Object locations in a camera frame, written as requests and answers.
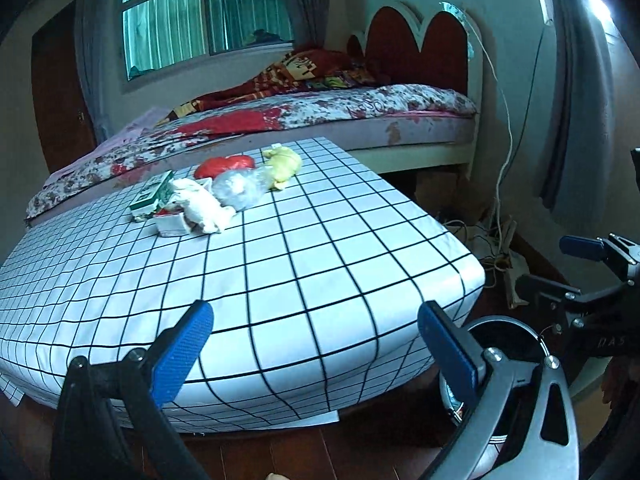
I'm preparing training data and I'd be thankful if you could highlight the white bed with red headboard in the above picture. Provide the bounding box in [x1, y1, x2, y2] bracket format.
[25, 2, 486, 231]

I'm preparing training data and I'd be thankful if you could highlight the green and white carton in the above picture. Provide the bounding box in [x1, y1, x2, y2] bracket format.
[130, 170, 175, 223]

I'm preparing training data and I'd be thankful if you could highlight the clear plastic bag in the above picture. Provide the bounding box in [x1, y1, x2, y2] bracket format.
[212, 167, 271, 209]

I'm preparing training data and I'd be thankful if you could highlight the black cable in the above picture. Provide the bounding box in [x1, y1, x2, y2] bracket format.
[515, 20, 556, 186]

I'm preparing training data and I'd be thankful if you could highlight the floral bedspread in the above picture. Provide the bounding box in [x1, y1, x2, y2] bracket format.
[27, 84, 478, 218]

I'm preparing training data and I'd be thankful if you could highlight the white tissue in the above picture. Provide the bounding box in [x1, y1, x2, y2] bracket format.
[167, 178, 236, 233]

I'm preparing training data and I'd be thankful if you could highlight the black round trash bin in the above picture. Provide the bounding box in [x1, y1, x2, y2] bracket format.
[436, 315, 553, 463]

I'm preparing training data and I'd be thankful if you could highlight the small white box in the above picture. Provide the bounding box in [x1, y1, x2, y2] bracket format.
[152, 211, 190, 237]

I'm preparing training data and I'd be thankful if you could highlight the white checked tablecloth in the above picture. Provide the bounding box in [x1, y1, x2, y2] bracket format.
[0, 136, 487, 436]

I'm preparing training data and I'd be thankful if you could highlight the person's right hand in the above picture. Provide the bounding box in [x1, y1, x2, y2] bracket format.
[602, 360, 633, 406]

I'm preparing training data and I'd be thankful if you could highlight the red printed blanket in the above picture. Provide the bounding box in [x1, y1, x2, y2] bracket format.
[160, 49, 386, 126]

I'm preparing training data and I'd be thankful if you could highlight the bright side window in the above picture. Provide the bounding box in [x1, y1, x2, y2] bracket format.
[575, 0, 631, 36]

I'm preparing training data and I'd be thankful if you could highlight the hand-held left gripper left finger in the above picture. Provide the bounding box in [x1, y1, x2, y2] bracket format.
[52, 300, 216, 480]

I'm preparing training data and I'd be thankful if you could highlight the red plastic bag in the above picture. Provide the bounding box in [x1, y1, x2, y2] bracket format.
[194, 155, 256, 179]

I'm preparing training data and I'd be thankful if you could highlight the white power strip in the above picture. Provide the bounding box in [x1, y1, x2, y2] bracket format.
[502, 255, 531, 308]

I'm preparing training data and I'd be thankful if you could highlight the pink cloth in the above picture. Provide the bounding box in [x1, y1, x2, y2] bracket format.
[47, 106, 173, 181]

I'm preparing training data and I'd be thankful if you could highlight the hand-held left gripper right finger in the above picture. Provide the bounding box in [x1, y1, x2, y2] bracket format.
[417, 301, 581, 480]

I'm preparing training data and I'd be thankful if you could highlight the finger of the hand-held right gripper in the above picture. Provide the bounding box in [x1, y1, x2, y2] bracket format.
[559, 234, 640, 281]
[515, 274, 596, 318]

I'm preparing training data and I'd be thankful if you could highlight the narrow grey curtain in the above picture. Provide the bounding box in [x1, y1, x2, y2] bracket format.
[277, 0, 331, 53]
[75, 0, 126, 136]

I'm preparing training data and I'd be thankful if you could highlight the white cable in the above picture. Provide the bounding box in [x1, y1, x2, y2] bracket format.
[467, 25, 516, 261]

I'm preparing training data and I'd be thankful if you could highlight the yellow plastic bag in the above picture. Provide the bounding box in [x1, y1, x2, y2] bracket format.
[261, 145, 303, 192]

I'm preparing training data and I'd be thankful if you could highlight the large window with green curtain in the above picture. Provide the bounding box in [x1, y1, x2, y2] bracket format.
[117, 0, 296, 83]

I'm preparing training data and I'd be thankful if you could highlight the wide grey patterned curtain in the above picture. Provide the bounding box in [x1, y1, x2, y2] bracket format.
[537, 0, 621, 226]

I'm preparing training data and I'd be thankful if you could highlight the dark wooden door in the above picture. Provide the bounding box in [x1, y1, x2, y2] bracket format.
[30, 0, 98, 173]

